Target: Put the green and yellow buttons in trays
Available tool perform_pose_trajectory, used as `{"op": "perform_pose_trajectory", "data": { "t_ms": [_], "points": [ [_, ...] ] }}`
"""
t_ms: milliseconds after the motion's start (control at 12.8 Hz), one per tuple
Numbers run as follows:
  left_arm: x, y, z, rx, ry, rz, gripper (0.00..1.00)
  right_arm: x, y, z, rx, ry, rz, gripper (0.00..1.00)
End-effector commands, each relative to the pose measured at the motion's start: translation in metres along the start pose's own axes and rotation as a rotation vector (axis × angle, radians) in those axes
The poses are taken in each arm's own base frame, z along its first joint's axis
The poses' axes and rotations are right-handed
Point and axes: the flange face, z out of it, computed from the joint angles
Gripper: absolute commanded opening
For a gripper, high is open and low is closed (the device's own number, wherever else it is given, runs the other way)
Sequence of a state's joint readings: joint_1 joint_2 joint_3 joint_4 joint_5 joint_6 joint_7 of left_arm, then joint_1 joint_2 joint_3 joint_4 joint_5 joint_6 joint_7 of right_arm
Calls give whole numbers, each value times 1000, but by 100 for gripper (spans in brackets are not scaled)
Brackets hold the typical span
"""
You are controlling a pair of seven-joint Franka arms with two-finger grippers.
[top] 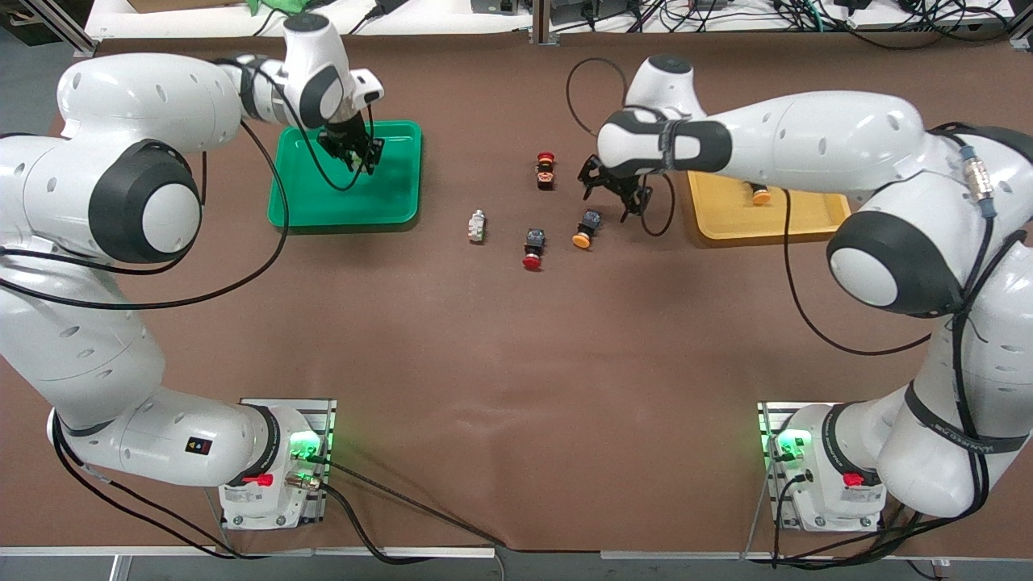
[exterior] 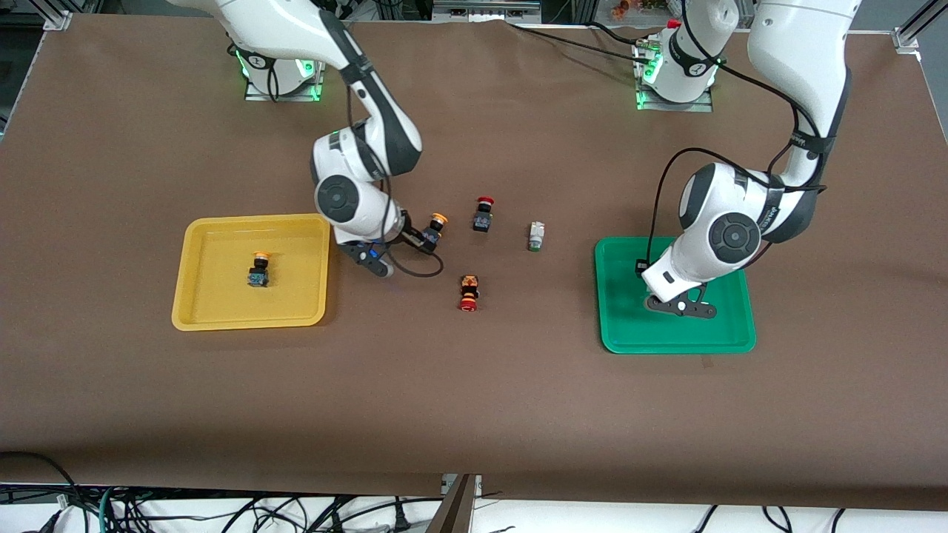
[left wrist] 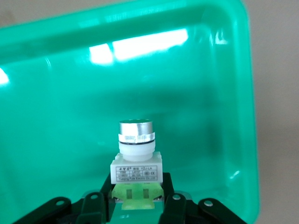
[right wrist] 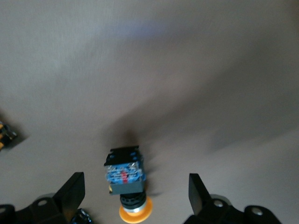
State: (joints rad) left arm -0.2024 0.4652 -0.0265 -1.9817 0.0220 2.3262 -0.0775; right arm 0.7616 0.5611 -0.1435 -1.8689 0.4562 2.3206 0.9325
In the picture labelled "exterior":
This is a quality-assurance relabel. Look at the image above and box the brown table cover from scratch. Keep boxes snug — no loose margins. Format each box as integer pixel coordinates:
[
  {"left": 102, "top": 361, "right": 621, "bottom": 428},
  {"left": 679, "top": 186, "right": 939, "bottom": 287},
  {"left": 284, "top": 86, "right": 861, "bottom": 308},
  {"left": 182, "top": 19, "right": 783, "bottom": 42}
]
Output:
[{"left": 0, "top": 13, "right": 948, "bottom": 512}]

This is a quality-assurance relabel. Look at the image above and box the yellow plastic tray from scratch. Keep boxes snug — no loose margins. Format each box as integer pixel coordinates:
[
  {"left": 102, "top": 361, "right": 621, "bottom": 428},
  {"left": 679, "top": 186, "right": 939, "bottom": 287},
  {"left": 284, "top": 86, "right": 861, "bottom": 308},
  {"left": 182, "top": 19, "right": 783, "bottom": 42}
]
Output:
[{"left": 171, "top": 213, "right": 331, "bottom": 332}]

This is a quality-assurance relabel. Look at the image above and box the grey table support beam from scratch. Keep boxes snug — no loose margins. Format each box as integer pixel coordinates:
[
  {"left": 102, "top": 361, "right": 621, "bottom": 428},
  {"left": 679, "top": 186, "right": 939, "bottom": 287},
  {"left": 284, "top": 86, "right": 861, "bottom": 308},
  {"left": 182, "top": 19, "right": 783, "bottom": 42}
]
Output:
[{"left": 424, "top": 474, "right": 484, "bottom": 533}]

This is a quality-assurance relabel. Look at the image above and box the green plastic tray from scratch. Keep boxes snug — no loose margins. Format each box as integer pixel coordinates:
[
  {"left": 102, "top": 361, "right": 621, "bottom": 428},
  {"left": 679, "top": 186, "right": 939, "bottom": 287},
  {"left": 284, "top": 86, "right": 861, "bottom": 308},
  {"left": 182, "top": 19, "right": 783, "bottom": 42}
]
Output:
[{"left": 594, "top": 236, "right": 758, "bottom": 355}]

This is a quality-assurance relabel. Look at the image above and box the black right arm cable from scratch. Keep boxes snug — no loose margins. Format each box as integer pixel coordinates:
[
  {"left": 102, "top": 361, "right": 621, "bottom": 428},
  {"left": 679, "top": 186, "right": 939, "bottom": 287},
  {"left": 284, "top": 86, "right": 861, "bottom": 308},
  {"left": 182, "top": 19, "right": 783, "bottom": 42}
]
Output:
[{"left": 342, "top": 67, "right": 447, "bottom": 280}]

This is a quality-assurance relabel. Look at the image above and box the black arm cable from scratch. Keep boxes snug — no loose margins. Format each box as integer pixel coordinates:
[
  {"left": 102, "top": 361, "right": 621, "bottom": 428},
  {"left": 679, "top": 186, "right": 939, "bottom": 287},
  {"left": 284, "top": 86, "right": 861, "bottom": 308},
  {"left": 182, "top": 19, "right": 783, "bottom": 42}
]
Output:
[
  {"left": 342, "top": 67, "right": 447, "bottom": 280},
  {"left": 635, "top": 0, "right": 827, "bottom": 276}
]

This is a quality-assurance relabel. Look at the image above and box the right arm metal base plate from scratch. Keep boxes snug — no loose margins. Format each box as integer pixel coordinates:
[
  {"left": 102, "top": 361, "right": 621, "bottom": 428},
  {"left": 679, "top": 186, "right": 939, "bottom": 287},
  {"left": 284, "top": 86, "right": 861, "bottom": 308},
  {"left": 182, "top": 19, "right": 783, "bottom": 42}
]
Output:
[{"left": 244, "top": 44, "right": 328, "bottom": 102}]

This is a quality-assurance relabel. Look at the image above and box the grey metal rail box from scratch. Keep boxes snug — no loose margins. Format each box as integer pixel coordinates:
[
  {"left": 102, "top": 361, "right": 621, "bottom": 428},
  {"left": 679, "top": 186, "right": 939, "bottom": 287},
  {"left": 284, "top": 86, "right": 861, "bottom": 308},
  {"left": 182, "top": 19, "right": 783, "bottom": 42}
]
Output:
[{"left": 432, "top": 0, "right": 543, "bottom": 23}]

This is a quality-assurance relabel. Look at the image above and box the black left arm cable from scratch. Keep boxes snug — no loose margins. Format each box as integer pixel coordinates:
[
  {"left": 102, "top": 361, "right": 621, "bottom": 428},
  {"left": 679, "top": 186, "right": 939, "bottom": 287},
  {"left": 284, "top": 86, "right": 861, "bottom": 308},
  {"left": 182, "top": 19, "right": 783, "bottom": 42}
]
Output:
[{"left": 635, "top": 0, "right": 827, "bottom": 276}]

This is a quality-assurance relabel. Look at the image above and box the black cable to base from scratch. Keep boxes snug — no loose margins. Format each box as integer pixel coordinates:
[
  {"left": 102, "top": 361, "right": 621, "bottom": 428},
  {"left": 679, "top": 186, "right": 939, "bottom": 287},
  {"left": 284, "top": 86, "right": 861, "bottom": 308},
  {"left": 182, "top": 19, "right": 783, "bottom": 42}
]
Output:
[{"left": 507, "top": 21, "right": 652, "bottom": 61}]

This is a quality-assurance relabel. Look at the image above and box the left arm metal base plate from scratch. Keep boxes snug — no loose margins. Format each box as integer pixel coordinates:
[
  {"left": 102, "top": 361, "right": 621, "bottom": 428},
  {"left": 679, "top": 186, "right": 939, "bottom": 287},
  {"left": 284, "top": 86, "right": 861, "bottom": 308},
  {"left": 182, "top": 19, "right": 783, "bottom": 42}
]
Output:
[{"left": 633, "top": 37, "right": 715, "bottom": 113}]

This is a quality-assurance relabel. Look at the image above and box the black floor cable bundle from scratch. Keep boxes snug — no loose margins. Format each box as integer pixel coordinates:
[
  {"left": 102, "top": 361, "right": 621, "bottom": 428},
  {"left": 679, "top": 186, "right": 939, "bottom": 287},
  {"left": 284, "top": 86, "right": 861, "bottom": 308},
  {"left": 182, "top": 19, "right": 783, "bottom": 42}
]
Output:
[{"left": 0, "top": 450, "right": 438, "bottom": 533}]

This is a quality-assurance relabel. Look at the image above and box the aluminium frame profile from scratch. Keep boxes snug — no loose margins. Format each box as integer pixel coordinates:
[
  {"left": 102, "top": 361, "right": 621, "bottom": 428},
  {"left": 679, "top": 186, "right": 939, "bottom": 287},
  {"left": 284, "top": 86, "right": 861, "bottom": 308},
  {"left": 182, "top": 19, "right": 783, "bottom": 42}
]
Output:
[{"left": 892, "top": 0, "right": 948, "bottom": 54}]

